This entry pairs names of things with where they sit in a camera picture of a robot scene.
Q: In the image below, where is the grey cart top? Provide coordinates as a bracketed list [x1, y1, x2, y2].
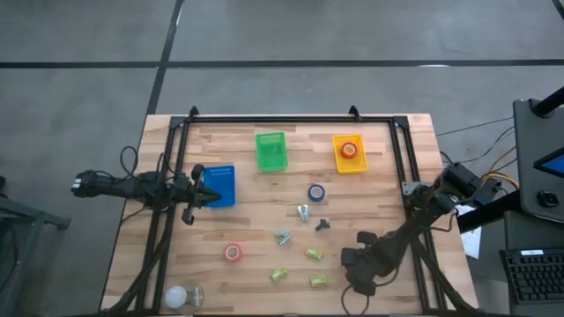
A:
[512, 98, 564, 224]

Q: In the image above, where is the pink tape roll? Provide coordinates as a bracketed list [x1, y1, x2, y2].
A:
[223, 242, 244, 264]

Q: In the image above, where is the black aluminium frame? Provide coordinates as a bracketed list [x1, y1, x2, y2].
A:
[103, 105, 477, 316]

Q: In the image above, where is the white paper sheet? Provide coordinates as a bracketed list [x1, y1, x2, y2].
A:
[455, 204, 484, 260]

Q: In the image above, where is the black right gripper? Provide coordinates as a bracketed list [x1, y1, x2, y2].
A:
[341, 231, 397, 284]

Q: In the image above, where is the thin black floor cable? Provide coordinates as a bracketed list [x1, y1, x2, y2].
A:
[435, 115, 515, 138]

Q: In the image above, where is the black pole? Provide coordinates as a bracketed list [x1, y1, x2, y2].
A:
[531, 85, 564, 118]

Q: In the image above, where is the orange tape roll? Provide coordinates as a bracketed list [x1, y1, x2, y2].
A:
[339, 141, 359, 159]

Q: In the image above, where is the black keyboard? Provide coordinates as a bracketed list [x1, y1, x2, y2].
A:
[500, 248, 564, 305]

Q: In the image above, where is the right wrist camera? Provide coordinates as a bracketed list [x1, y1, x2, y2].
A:
[352, 279, 378, 297]

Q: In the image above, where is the blue tape roll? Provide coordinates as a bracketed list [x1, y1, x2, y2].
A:
[307, 183, 326, 203]

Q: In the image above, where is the yellow cable bundle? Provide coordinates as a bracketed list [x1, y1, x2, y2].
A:
[480, 146, 520, 191]

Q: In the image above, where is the blue plastic basket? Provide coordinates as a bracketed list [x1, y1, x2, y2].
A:
[202, 165, 237, 209]

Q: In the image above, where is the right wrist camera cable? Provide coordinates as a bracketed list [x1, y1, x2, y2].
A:
[340, 284, 372, 316]

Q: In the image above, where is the white light bulb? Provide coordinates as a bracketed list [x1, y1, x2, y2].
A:
[164, 284, 189, 309]

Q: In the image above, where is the grey metal stand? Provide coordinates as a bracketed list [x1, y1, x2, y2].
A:
[0, 175, 72, 317]

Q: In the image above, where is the green plastic basket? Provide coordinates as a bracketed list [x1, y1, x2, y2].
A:
[255, 130, 290, 173]

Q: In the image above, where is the yellow plastic basket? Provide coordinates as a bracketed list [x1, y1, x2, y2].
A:
[331, 133, 369, 175]

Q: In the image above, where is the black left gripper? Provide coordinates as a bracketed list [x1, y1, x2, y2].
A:
[174, 164, 223, 213]

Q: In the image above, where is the black cart bar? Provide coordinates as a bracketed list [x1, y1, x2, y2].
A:
[456, 190, 522, 235]

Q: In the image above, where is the black cable loop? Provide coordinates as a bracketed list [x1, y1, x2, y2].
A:
[119, 145, 140, 178]

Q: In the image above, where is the blue tablet screen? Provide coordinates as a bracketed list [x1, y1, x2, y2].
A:
[533, 147, 564, 180]

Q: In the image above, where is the black round knob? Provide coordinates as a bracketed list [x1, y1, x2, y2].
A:
[537, 189, 560, 208]

